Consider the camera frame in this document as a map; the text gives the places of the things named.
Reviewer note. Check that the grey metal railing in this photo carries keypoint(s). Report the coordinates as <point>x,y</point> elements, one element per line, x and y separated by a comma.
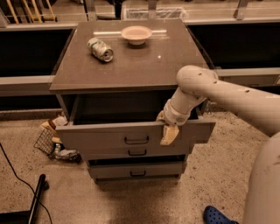
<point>39,85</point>

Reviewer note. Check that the wire basket with snack bags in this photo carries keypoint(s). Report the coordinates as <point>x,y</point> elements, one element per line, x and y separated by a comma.
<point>49,142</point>

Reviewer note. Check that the grey bottom drawer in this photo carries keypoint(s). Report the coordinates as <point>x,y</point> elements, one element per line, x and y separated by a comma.
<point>136,170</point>

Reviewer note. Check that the white mesh bin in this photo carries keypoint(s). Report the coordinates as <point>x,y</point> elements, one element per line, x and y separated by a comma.
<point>158,13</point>

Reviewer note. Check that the grey drawer cabinet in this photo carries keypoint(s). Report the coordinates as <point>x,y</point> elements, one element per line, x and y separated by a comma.
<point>150,67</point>

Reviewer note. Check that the wooden chair legs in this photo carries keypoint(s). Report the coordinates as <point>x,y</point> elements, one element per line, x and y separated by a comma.
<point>28,11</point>

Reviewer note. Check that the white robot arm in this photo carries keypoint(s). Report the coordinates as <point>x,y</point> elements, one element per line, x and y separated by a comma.
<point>256,107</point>

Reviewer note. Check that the grey middle drawer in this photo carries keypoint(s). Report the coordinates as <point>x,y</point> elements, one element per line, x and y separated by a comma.
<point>133,152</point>

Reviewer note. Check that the white paper bowl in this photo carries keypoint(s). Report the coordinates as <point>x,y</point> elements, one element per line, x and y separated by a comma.
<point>136,35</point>

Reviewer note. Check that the crushed green soda can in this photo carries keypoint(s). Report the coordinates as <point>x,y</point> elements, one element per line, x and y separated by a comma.
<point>100,50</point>

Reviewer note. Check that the blue perforated clog shoe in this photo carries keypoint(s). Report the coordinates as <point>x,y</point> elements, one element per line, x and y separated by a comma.
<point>212,215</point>

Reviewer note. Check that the grey drawer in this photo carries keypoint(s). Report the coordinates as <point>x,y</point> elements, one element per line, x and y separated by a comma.
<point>136,170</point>
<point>133,152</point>
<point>128,120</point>

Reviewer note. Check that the grey top drawer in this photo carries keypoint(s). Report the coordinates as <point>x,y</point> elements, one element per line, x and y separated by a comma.
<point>128,120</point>

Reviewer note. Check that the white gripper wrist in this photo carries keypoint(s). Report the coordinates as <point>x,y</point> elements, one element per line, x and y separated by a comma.
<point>174,115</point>

